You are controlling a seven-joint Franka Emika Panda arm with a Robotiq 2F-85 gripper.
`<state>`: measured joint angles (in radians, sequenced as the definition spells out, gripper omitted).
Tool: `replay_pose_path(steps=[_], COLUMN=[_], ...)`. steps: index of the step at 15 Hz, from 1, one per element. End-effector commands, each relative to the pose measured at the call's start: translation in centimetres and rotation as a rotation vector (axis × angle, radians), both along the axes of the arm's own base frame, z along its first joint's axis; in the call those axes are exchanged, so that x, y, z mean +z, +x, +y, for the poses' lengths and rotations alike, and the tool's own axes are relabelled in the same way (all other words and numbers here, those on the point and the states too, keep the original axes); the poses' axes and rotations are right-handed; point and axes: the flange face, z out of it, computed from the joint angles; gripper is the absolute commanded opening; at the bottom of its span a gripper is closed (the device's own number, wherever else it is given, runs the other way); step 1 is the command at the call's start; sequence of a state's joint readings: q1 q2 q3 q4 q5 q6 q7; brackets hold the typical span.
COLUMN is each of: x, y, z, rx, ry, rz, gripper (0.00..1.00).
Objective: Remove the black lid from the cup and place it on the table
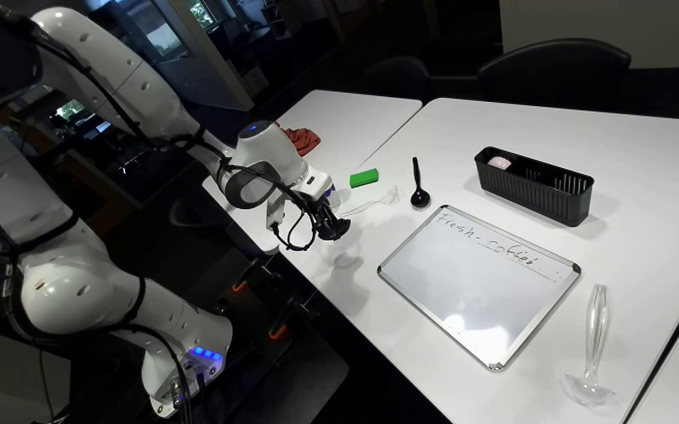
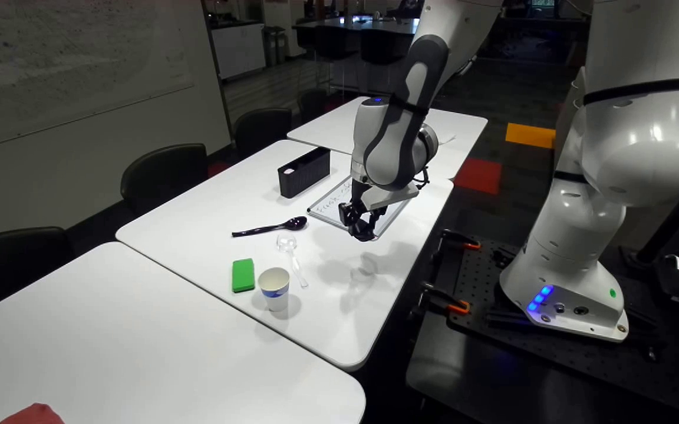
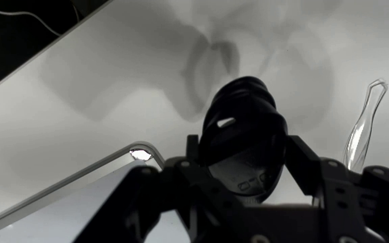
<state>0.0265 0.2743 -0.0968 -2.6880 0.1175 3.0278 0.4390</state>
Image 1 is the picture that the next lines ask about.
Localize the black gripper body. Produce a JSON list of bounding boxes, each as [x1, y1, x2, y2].
[[303, 191, 340, 225]]

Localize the clear plastic spoon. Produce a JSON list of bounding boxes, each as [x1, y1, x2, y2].
[[346, 184, 403, 218], [560, 281, 621, 409]]

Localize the green eraser block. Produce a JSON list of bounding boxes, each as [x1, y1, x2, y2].
[[346, 165, 381, 191]]

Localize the red object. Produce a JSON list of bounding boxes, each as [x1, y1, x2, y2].
[[283, 124, 325, 158]]

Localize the black plastic spoon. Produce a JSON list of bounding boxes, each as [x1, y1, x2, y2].
[[408, 156, 434, 211]]

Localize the orange black table clamp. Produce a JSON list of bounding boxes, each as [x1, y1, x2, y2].
[[263, 319, 292, 343], [225, 274, 255, 299]]

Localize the black office chair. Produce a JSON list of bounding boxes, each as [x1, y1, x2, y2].
[[476, 34, 633, 113], [357, 53, 441, 104]]

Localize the silver framed whiteboard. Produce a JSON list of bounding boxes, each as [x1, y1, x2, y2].
[[374, 202, 585, 372]]

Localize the pink white item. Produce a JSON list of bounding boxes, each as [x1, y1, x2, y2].
[[485, 153, 518, 175]]

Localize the black plastic basket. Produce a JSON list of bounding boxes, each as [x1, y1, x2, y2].
[[470, 144, 598, 230]]

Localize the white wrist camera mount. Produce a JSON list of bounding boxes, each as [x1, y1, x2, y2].
[[297, 169, 337, 201]]

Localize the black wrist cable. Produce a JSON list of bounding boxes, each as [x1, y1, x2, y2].
[[265, 182, 323, 255]]

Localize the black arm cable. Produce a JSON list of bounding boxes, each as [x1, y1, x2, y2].
[[0, 20, 201, 424]]

